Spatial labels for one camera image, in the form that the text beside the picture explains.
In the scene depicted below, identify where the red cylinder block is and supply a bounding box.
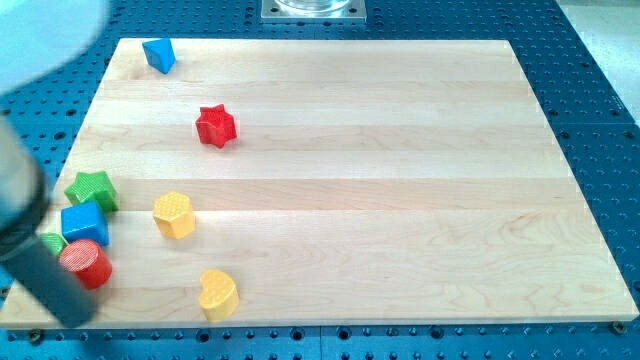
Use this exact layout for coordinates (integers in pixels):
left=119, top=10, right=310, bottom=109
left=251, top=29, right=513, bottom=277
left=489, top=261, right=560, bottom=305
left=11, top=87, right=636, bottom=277
left=58, top=239, right=113, bottom=290

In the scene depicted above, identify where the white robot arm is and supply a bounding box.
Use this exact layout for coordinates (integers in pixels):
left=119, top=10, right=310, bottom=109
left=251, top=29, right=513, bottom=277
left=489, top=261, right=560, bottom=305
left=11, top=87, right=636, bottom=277
left=1, top=0, right=109, bottom=230

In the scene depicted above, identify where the red star block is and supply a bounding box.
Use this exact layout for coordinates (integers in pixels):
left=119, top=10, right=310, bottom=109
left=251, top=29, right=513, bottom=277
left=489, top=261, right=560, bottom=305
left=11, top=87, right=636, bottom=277
left=195, top=104, right=237, bottom=149

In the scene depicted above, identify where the green star block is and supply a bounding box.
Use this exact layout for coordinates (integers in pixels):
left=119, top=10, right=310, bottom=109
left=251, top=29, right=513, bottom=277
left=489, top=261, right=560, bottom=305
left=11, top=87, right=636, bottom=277
left=64, top=171, right=119, bottom=213

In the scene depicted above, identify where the wooden board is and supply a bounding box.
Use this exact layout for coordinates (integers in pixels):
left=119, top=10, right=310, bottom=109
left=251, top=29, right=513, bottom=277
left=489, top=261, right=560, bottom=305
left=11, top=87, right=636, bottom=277
left=42, top=39, right=638, bottom=328

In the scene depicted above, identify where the yellow hexagon block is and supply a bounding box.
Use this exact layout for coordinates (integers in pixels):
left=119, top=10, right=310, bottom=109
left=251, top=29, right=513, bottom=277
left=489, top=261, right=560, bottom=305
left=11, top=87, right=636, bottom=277
left=152, top=192, right=196, bottom=240

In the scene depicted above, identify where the yellow heart block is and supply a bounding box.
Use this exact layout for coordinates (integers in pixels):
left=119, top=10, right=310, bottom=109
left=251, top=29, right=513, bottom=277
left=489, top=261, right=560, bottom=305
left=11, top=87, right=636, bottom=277
left=198, top=269, right=240, bottom=322

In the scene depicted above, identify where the blue triangle block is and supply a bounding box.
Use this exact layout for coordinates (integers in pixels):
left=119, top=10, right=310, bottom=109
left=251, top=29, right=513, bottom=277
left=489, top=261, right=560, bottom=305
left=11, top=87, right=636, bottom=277
left=142, top=38, right=176, bottom=74

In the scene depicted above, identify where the blue cube block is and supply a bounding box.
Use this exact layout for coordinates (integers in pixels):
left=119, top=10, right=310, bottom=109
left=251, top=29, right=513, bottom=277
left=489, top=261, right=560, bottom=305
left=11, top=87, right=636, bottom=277
left=60, top=201, right=110, bottom=246

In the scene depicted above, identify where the green cylinder block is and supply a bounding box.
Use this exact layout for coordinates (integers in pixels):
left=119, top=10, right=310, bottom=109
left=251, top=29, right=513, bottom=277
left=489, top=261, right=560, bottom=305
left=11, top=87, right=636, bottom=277
left=39, top=232, right=67, bottom=257

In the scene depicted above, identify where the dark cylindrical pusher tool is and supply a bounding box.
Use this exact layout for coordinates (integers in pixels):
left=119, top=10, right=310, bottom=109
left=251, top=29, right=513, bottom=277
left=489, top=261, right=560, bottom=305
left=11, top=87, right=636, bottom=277
left=1, top=190, right=96, bottom=328

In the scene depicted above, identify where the board corner screw left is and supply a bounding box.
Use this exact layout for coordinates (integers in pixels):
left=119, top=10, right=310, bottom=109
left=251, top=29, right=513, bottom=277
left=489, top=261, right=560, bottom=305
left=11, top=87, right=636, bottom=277
left=26, top=329, right=44, bottom=344

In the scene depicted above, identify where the board corner screw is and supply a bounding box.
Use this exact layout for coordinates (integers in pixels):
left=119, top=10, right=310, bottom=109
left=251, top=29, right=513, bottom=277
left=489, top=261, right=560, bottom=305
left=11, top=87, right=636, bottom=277
left=609, top=321, right=627, bottom=336
left=26, top=329, right=44, bottom=344

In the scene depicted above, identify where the board corner screw right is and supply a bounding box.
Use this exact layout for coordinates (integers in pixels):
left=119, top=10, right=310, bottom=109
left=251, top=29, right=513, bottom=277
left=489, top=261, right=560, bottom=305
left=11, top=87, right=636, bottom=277
left=609, top=321, right=627, bottom=336

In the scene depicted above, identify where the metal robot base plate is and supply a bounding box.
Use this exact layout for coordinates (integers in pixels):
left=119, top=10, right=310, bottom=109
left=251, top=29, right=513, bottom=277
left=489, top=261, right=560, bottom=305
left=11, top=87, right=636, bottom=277
left=260, top=0, right=367, bottom=24

